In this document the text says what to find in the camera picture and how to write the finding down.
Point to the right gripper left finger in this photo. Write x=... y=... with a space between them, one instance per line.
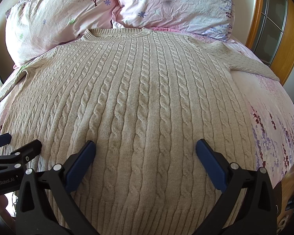
x=34 y=212

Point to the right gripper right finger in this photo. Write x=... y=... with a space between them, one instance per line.
x=247 y=204

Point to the beige cable-knit sweater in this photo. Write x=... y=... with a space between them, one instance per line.
x=144 y=98

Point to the person's left hand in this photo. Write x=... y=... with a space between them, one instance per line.
x=5 y=214

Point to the left floral pink pillow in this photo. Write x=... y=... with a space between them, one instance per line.
x=33 y=27

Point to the floral pink pillow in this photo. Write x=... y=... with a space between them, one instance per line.
x=212 y=18
x=33 y=27

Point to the wooden glass-door wardrobe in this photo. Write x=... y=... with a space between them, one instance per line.
x=271 y=36

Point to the right floral pink pillow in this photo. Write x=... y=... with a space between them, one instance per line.
x=212 y=18

